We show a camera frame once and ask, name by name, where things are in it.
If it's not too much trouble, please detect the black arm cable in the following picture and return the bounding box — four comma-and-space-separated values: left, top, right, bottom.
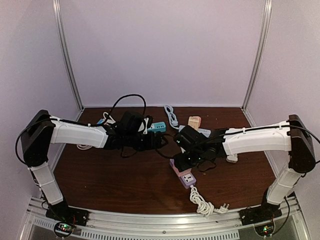
154, 119, 320, 176
14, 93, 148, 166

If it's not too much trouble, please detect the purple power strip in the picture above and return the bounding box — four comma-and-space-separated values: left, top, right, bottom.
169, 159, 197, 189

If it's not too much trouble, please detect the white coiled cord left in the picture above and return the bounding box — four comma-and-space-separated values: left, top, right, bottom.
76, 112, 118, 151

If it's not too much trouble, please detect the aluminium corner post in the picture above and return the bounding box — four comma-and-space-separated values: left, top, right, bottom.
52, 0, 84, 111
242, 0, 273, 112

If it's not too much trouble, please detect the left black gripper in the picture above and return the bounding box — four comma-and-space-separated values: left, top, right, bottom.
124, 131, 169, 152

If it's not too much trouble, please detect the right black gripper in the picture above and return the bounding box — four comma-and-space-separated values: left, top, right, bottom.
173, 148, 206, 173

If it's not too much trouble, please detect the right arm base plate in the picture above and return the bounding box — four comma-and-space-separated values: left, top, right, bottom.
238, 205, 282, 226

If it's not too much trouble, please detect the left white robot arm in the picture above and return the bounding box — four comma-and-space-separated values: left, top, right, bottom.
15, 109, 168, 222

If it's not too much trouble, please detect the right aluminium corner post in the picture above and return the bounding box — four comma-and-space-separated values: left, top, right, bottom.
242, 0, 273, 112

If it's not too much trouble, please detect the teal power strip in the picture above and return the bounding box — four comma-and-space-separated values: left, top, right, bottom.
147, 121, 167, 133

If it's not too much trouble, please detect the pink round plug adapter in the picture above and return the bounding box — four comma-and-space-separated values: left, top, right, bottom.
97, 118, 108, 125

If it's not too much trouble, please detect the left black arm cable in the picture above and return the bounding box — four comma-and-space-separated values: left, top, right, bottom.
14, 93, 148, 166

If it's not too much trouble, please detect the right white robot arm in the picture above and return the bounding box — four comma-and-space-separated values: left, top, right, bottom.
173, 114, 318, 221

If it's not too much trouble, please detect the blue-grey power strip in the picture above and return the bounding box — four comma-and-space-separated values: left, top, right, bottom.
198, 128, 212, 138

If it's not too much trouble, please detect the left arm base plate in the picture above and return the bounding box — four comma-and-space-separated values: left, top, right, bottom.
45, 202, 89, 227

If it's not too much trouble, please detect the left aluminium corner post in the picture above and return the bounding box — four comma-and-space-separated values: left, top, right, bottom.
52, 0, 84, 111

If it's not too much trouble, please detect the white bundled power cord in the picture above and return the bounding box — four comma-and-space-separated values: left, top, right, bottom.
189, 186, 231, 216

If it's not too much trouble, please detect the white plug adapter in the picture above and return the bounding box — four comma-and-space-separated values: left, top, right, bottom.
226, 154, 238, 164

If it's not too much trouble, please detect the light blue bundled cord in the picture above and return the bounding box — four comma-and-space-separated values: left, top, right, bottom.
163, 104, 180, 130

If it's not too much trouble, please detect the beige cube socket adapter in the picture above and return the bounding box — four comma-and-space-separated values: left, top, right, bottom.
187, 116, 202, 131

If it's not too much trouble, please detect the aluminium front rail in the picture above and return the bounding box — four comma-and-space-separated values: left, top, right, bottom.
17, 196, 311, 240

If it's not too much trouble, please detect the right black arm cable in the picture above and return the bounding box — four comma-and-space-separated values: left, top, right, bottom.
154, 119, 320, 176

